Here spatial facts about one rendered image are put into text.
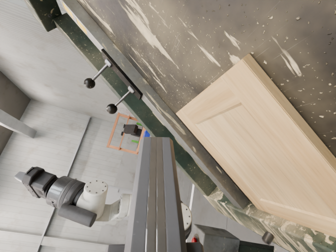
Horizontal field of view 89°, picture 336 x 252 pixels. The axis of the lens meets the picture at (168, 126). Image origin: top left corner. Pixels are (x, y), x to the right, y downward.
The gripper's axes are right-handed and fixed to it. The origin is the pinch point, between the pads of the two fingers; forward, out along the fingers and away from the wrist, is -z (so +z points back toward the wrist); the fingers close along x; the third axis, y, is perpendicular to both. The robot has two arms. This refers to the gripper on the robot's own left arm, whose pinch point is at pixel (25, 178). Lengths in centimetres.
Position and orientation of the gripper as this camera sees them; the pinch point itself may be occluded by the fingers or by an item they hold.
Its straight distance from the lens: 71.3
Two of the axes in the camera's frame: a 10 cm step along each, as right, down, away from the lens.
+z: 9.5, 3.0, -0.8
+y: -2.6, 6.2, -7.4
